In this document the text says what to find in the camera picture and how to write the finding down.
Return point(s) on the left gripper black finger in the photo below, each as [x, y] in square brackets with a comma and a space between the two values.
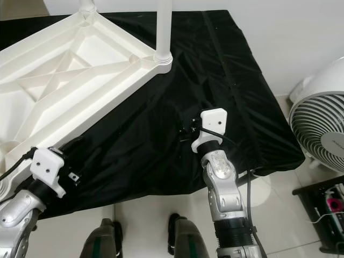
[72, 146]

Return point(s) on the white plastic children table top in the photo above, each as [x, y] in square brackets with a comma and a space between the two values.
[64, 80]

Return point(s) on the white plastic table leg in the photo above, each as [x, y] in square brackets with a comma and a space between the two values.
[164, 27]
[87, 5]

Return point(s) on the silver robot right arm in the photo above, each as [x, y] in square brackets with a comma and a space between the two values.
[226, 183]

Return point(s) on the black table cloth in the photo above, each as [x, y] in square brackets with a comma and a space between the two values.
[193, 80]

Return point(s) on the grey robot left foot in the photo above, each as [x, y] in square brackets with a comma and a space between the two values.
[101, 242]

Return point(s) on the grey robot foot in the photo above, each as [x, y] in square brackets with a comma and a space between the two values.
[189, 242]
[101, 242]

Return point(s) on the grey robot right foot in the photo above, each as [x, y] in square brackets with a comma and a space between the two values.
[189, 242]

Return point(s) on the white floor fan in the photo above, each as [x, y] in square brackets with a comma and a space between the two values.
[320, 118]

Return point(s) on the black floor stand base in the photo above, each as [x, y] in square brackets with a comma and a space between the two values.
[317, 209]

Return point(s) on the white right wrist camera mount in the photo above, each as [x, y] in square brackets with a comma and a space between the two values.
[212, 121]

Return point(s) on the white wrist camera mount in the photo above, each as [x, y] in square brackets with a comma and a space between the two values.
[212, 121]
[48, 169]

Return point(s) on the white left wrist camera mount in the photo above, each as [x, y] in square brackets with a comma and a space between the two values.
[48, 169]

